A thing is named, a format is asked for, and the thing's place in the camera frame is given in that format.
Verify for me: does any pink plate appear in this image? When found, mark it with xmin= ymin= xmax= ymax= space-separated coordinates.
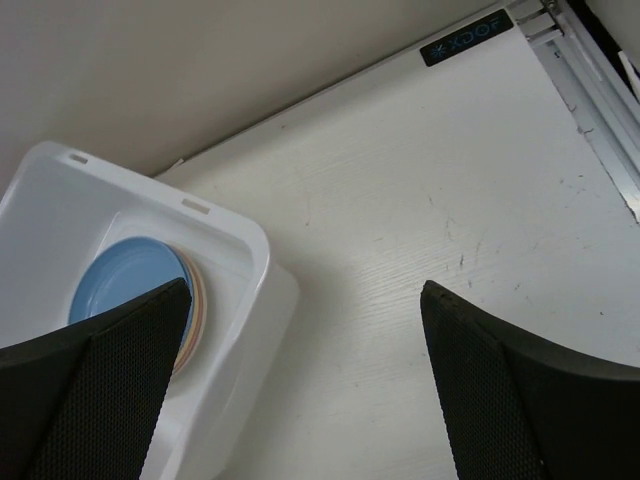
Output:
xmin=172 ymin=267 xmax=208 ymax=374

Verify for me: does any aluminium frame rail right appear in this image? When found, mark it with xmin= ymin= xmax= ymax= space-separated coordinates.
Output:
xmin=503 ymin=1 xmax=639 ymax=219

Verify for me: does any blue plate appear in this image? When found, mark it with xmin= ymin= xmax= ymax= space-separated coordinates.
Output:
xmin=172 ymin=246 xmax=196 ymax=348
xmin=67 ymin=236 xmax=193 ymax=325

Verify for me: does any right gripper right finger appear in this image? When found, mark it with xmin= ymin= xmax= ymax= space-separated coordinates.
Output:
xmin=420 ymin=280 xmax=639 ymax=479

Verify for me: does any white table board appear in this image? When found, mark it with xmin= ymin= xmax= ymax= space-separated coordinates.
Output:
xmin=163 ymin=30 xmax=639 ymax=479

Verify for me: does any white plastic bin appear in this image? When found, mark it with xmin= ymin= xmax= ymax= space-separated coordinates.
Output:
xmin=1 ymin=142 xmax=299 ymax=479

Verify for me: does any cream plate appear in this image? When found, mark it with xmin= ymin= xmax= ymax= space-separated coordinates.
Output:
xmin=172 ymin=272 xmax=210 ymax=379

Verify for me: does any black logo sticker right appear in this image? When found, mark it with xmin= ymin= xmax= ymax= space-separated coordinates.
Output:
xmin=420 ymin=9 xmax=514 ymax=67

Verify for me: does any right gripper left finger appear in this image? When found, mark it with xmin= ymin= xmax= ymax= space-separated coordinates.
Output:
xmin=1 ymin=278 xmax=192 ymax=479

